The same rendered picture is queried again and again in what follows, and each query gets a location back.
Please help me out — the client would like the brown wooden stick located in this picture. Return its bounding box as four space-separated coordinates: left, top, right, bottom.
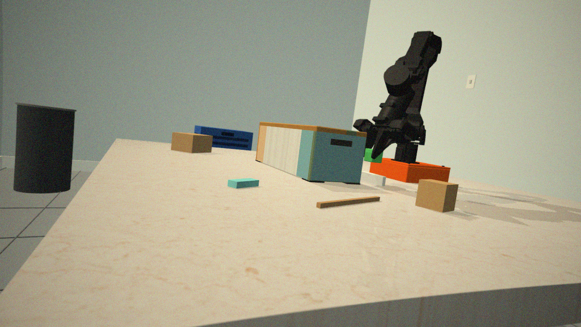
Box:
316 196 380 208

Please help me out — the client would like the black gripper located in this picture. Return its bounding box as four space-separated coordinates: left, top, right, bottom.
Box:
353 99 418 159

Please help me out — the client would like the small teal block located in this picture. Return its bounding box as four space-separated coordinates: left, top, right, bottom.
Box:
228 178 259 188

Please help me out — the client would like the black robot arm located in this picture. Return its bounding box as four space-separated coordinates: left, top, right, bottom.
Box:
384 31 442 164

